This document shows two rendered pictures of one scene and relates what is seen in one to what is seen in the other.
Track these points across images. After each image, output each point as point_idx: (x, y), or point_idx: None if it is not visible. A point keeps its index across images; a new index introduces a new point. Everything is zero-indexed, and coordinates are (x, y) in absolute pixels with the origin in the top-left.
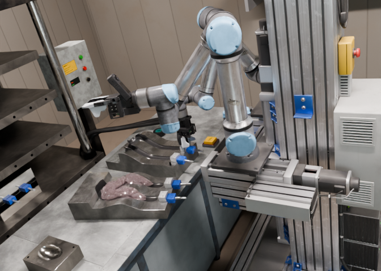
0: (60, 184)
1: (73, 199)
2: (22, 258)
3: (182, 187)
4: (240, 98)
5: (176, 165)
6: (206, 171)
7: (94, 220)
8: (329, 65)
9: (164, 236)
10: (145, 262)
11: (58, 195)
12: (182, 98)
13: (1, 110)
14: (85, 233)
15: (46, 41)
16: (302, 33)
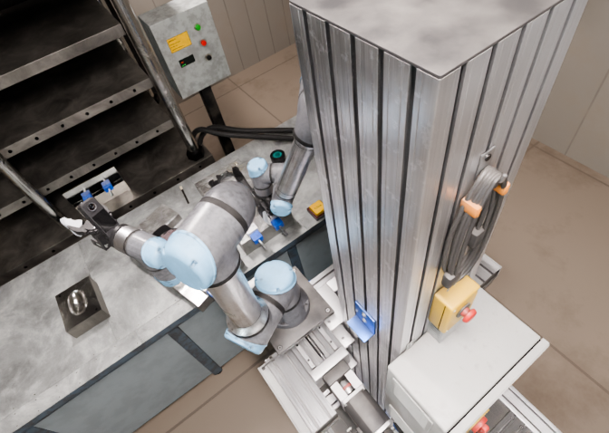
0: (149, 187)
1: None
2: (68, 283)
3: (244, 271)
4: (236, 312)
5: (247, 241)
6: None
7: (144, 267)
8: (397, 322)
9: (216, 307)
10: (181, 331)
11: (144, 199)
12: None
13: (81, 94)
14: (128, 282)
15: (126, 19)
16: (367, 263)
